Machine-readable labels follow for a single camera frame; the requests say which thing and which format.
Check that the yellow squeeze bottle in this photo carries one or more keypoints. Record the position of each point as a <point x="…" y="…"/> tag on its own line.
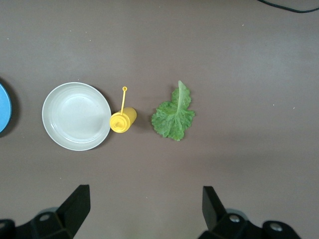
<point x="124" y="119"/>

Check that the blue round plate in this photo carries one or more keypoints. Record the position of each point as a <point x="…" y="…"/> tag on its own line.
<point x="3" y="109"/>

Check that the green lettuce leaf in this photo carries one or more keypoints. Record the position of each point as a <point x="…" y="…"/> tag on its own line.
<point x="174" y="119"/>

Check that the beige round plate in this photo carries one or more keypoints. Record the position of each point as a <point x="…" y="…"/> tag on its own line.
<point x="76" y="117"/>

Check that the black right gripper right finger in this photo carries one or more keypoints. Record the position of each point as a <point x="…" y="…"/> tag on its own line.
<point x="224" y="226"/>

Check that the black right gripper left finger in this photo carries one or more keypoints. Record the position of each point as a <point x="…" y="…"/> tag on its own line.
<point x="62" y="221"/>

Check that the brown table cover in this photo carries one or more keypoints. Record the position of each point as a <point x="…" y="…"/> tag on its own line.
<point x="224" y="49"/>

